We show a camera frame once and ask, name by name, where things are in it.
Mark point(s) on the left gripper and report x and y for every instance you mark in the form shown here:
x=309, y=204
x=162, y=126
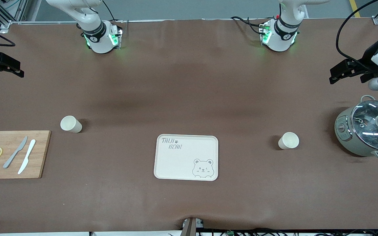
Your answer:
x=368, y=60

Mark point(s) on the white plastic cup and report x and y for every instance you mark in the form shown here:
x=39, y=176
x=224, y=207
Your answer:
x=72, y=125
x=289, y=141

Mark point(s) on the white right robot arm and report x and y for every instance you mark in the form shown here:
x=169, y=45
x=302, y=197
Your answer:
x=97, y=36

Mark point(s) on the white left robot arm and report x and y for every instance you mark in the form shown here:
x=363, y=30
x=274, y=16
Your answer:
x=281, y=36

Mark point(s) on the beige bear print tray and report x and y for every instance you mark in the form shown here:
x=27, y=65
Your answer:
x=179, y=164

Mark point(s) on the glass pot lid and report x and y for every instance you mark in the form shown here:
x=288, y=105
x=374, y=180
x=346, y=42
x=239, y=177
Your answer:
x=369, y=131

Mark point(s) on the grey electric cooking pot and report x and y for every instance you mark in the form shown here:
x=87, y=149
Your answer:
x=343, y=137

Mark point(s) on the grey plastic knife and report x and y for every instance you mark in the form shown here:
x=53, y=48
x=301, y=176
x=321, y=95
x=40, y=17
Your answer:
x=14, y=153

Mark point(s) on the white plastic knife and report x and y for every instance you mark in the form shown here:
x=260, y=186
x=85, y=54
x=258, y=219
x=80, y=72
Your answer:
x=28, y=154

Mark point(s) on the wooden cutting board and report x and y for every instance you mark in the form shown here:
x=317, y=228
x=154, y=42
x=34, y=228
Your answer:
x=41, y=157

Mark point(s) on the brown table mat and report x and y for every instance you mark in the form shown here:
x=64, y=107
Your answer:
x=189, y=82

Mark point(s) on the aluminium frame with black struts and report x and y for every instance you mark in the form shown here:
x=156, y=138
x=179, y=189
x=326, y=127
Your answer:
x=4, y=26

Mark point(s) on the grey camera post bracket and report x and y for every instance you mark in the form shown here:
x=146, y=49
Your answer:
x=189, y=229

